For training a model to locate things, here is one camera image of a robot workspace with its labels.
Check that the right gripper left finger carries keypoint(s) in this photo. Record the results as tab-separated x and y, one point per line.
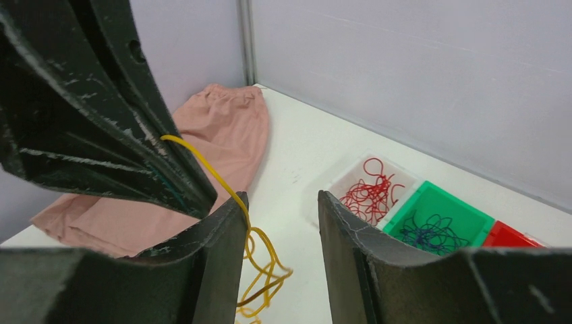
190	278

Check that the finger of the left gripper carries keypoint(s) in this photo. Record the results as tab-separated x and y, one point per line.
60	127
110	30

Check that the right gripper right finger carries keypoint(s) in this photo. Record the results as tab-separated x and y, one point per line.
374	278

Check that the green plastic bin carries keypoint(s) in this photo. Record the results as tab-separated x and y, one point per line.
437	222

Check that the clear plastic bin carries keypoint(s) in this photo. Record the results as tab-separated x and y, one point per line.
374	188

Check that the red plastic bin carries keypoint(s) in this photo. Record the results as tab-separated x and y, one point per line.
503	235

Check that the pink cloth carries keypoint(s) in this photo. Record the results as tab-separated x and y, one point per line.
229	126

